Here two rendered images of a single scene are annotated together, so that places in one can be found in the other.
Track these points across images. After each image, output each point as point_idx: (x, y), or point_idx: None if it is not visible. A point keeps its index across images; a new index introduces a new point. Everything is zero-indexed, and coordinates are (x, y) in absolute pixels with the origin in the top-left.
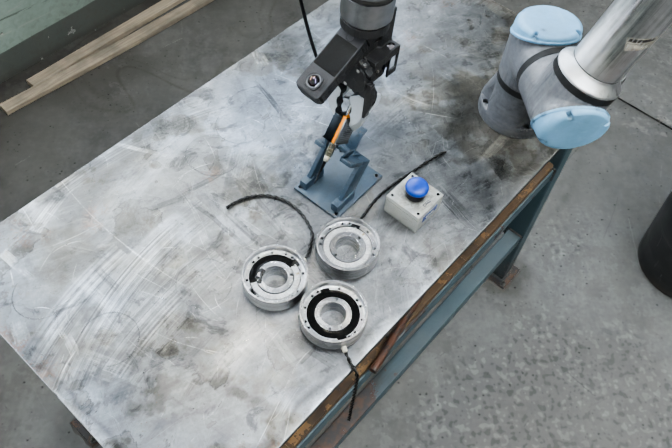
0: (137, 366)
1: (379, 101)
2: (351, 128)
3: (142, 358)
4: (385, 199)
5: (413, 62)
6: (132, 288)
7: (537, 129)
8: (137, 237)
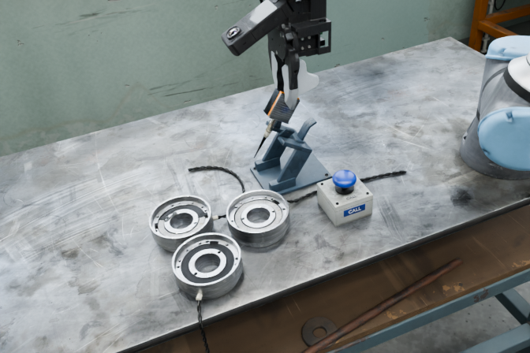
0: (41, 257)
1: (365, 126)
2: (287, 105)
3: (49, 253)
4: None
5: (414, 105)
6: (83, 205)
7: (479, 136)
8: (113, 174)
